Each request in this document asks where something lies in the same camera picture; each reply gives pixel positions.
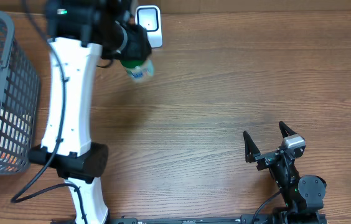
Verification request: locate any green lid jar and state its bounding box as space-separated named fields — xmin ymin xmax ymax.
xmin=120 ymin=58 xmax=155 ymax=83

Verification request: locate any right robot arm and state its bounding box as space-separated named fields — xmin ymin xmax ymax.
xmin=240 ymin=121 xmax=327 ymax=224

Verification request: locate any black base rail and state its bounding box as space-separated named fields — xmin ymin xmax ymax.
xmin=50 ymin=215 xmax=328 ymax=224

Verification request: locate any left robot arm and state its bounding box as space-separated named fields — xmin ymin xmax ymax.
xmin=29 ymin=0 xmax=154 ymax=223

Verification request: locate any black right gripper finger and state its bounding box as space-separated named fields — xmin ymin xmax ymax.
xmin=279 ymin=121 xmax=296 ymax=138
xmin=243 ymin=131 xmax=261 ymax=163

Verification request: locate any white barcode scanner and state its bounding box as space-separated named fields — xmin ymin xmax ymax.
xmin=135 ymin=5 xmax=162 ymax=48

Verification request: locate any grey plastic mesh basket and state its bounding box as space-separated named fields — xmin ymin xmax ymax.
xmin=0 ymin=11 xmax=40 ymax=175

